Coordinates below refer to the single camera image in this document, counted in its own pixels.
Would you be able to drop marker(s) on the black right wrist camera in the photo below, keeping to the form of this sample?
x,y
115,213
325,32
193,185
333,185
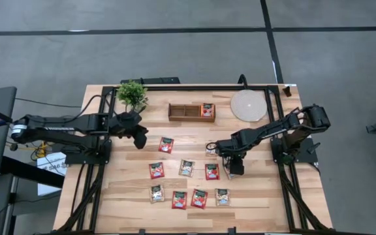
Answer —
x,y
237,166

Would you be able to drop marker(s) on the round wooden coaster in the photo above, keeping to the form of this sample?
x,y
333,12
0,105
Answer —
x,y
248,106

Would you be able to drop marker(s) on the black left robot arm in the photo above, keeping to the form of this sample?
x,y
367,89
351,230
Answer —
x,y
60,125

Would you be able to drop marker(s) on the black aluminium table frame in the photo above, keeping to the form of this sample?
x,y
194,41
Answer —
x,y
188,88

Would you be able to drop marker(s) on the orange tea packet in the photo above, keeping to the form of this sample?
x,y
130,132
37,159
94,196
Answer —
x,y
207,111

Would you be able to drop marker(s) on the small dark clamp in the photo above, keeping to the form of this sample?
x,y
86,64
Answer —
x,y
287,91

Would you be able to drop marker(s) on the black power strip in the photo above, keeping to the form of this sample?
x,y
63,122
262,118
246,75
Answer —
x,y
155,80

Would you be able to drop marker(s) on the wooden compartment box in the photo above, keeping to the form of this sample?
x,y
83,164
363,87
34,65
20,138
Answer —
x,y
184,112

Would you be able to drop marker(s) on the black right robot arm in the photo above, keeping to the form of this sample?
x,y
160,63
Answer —
x,y
273,127

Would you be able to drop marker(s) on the green plant in white pot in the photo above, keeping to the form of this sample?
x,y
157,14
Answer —
x,y
132,93

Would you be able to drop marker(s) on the white paper sheet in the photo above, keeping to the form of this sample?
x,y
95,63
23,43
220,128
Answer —
x,y
52,163

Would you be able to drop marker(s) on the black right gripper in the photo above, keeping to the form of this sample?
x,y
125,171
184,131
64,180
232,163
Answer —
x,y
235,147

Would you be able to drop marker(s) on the black hook clamp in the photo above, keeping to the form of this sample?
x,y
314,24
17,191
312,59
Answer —
x,y
242,80

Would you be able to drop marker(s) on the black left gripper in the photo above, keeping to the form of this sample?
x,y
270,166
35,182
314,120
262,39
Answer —
x,y
126,124

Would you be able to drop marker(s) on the black frame bracket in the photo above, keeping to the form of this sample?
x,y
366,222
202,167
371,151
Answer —
x,y
232,230

